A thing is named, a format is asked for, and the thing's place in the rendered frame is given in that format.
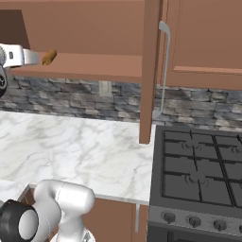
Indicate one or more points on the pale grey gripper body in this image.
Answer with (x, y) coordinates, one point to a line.
(31, 58)

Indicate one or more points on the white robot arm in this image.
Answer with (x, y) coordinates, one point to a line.
(67, 201)

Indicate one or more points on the brown wooden rolling pin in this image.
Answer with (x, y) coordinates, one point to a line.
(49, 57)

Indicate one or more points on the brown open cabinet door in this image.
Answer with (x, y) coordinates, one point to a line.
(149, 78)

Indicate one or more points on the brown base cabinet door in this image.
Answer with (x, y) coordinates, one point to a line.
(113, 220)

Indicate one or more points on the dark grey gas stove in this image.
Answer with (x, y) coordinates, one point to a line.
(195, 170)

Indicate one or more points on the dark stove knob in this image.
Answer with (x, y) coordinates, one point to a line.
(194, 221)
(240, 228)
(169, 216)
(219, 224)

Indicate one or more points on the brown open wall cabinet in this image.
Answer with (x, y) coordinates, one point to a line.
(94, 38)

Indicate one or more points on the pale wall outlet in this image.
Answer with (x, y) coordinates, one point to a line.
(105, 88)

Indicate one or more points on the brown closed wall cabinet door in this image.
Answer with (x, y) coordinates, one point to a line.
(204, 41)

